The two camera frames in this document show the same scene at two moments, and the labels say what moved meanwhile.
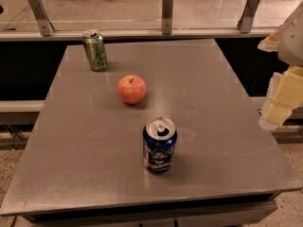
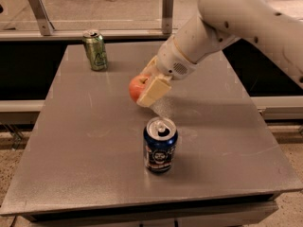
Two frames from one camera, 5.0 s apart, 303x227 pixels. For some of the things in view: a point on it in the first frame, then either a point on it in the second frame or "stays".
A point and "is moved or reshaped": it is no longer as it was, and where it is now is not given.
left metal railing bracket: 44,24 stays
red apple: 132,89 is moved or reshaped
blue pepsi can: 159,141 stays
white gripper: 292,43 to 170,61
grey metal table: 83,157 stays
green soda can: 96,49 stays
